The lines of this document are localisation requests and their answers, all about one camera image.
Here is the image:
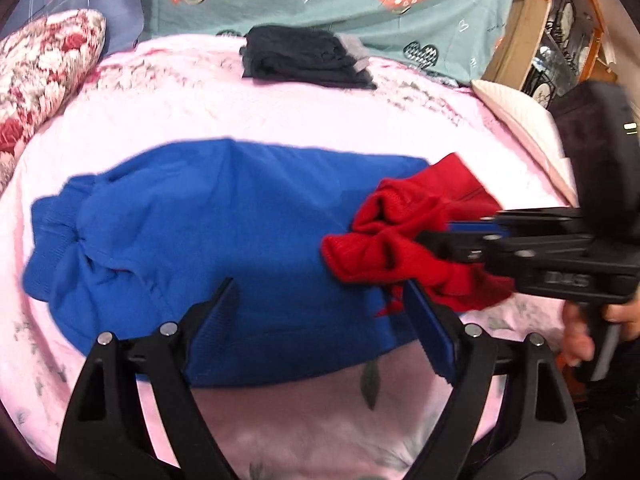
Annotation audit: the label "red pants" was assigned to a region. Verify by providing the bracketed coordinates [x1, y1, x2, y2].
[321, 152, 517, 313]

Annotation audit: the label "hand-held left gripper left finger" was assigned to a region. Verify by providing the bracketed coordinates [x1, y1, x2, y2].
[56, 277, 240, 480]

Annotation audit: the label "person's right hand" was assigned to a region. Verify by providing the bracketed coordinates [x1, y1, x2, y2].
[562, 295, 640, 367]

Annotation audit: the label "red floral pillow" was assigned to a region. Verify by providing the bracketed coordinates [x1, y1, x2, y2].
[0, 9, 107, 196]

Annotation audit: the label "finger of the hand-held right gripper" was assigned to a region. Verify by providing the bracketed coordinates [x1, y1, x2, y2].
[415, 230, 501, 276]
[445, 206, 583, 235]

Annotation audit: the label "white pillow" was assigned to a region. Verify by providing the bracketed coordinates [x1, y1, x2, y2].
[471, 79, 581, 196]

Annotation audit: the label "wooden cabinet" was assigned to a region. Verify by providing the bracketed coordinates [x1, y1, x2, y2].
[505, 0, 621, 111]

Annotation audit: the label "blue sweater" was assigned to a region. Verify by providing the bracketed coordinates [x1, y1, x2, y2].
[21, 137, 433, 390]

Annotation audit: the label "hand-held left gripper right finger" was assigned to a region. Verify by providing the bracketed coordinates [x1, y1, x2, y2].
[403, 279, 582, 480]

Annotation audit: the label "pink floral bed sheet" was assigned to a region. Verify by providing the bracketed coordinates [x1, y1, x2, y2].
[0, 34, 581, 480]

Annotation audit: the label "teal heart print pillow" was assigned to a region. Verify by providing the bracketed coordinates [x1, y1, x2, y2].
[145, 0, 521, 85]

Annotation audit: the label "folded dark clothes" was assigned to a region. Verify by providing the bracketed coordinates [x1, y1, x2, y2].
[239, 24, 378, 91]

